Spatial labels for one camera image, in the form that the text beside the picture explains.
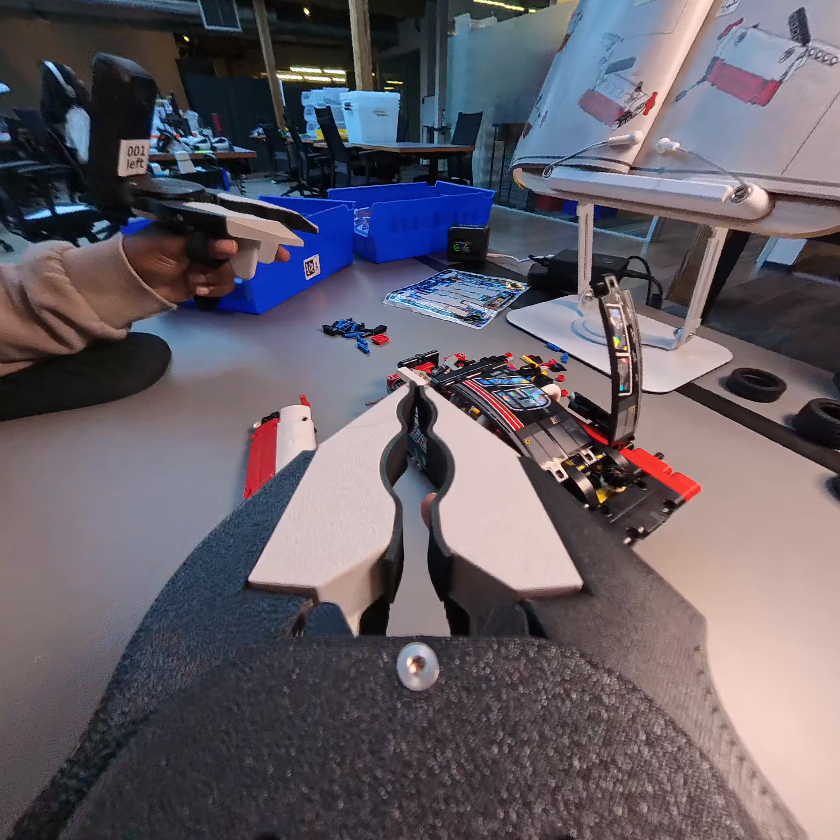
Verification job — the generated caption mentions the person's left forearm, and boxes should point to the person's left forearm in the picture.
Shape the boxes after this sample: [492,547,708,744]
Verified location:
[0,238,179,379]

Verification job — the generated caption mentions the lego race car model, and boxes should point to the lego race car model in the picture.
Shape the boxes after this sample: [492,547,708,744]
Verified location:
[387,273,702,546]

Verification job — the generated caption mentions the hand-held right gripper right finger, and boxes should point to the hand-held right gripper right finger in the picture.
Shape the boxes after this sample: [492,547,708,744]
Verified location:
[419,386,585,636]

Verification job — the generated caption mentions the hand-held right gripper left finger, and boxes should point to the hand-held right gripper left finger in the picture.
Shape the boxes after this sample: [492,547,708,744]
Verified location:
[248,382,419,636]

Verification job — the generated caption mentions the person's left hand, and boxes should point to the person's left hand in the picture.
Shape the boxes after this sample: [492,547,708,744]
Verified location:
[123,228,291,306]

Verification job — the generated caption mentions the person's black trouser leg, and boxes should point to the person's black trouser leg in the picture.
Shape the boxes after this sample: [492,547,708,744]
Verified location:
[0,331,173,423]

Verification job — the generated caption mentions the lego instruction booklet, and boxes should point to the lego instruction booklet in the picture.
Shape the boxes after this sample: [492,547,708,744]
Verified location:
[511,0,840,198]

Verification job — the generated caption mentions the black office chair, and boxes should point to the black office chair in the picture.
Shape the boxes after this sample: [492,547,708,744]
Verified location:
[449,111,484,186]
[313,105,370,193]
[0,108,123,251]

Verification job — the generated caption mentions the stack of white storage boxes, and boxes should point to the stack of white storage boxes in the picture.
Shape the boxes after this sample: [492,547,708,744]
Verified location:
[301,88,402,146]

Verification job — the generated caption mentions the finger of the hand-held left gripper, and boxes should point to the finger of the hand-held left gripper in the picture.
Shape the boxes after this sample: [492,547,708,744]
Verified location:
[178,201,305,281]
[215,191,320,235]

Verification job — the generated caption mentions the cluttered wooden table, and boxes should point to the cluttered wooden table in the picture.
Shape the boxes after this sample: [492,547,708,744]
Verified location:
[149,131,257,193]

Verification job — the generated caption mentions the black power adapter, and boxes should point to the black power adapter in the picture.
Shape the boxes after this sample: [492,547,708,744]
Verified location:
[528,248,652,298]

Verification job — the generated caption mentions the lego sticker sheet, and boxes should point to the lego sticker sheet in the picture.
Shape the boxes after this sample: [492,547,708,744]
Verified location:
[383,268,530,329]

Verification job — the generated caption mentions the red white lego panel assembly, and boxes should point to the red white lego panel assembly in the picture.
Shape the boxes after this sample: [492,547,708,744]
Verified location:
[243,394,318,500]

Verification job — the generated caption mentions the pile of blue black lego pins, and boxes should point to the pile of blue black lego pins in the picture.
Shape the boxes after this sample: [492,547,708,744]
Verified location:
[322,318,389,356]

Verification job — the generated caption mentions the blue plastic bin with label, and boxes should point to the blue plastic bin with label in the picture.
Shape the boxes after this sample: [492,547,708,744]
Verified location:
[121,195,356,316]

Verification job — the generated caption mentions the black charger with green lights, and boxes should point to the black charger with green lights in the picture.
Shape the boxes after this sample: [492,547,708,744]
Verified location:
[448,224,492,265]

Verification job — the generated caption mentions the black lego tyre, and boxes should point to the black lego tyre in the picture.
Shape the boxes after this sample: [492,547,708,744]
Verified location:
[792,398,840,451]
[726,367,788,403]

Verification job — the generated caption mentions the black cable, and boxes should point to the black cable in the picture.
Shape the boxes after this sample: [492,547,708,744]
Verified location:
[622,255,665,311]

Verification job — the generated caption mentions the white book stand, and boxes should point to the white book stand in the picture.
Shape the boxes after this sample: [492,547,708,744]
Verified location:
[506,131,840,395]

